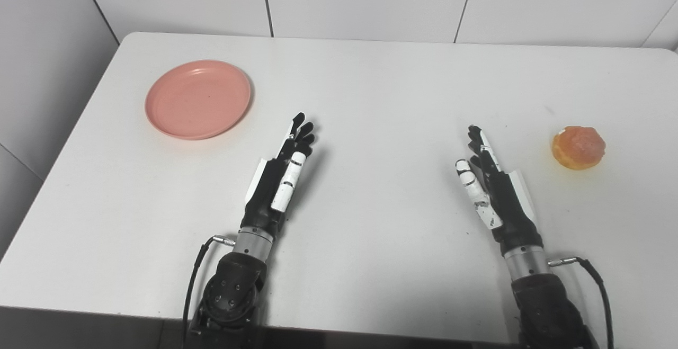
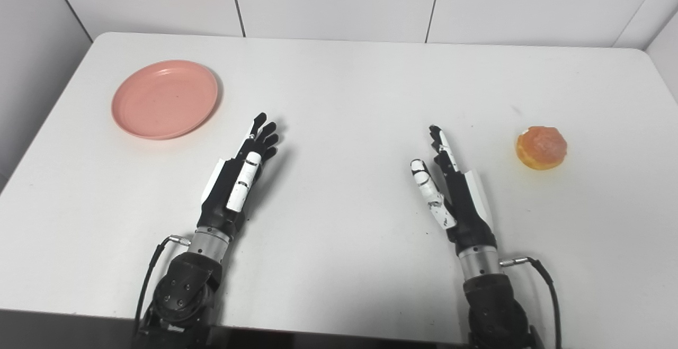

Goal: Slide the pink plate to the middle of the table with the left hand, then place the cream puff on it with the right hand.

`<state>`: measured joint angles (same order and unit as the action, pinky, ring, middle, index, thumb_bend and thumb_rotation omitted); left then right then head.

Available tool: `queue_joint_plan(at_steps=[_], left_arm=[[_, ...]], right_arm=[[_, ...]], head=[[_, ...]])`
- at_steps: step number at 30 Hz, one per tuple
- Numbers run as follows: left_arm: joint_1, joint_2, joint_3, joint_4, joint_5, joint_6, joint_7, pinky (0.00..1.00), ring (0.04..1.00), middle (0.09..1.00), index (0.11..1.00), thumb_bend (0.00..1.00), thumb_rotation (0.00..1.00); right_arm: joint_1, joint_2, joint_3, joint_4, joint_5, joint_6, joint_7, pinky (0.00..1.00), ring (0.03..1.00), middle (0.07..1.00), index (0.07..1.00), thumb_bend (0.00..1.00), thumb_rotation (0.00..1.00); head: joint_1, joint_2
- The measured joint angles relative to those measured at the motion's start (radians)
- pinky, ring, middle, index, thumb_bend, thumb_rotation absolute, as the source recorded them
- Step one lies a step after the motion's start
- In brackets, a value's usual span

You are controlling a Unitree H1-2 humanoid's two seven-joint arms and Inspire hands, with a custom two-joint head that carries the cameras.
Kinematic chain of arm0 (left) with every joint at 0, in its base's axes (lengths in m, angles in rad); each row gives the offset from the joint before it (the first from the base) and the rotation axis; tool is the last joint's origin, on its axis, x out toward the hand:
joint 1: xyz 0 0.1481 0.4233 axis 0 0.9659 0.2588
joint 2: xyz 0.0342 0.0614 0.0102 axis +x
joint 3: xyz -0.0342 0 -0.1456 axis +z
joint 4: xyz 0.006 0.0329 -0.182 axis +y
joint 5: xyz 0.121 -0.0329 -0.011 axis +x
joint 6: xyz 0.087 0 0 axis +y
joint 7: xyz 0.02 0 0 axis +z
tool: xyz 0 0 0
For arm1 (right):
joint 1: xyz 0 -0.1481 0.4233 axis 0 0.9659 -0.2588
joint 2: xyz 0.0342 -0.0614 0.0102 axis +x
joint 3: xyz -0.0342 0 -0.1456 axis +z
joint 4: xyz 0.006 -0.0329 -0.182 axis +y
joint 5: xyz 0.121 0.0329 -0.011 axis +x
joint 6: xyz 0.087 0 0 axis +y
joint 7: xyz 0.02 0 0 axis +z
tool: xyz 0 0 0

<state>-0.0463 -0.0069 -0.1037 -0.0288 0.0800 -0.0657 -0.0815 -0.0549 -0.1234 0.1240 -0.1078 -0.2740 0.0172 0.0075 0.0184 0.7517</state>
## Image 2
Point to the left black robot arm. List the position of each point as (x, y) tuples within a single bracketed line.
[(190, 291)]

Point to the orange cream puff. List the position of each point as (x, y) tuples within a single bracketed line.
[(541, 148)]

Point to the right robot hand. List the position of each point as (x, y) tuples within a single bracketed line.
[(466, 206)]

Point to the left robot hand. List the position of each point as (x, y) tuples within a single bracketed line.
[(229, 190)]

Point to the pink plate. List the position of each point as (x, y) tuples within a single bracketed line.
[(164, 99)]

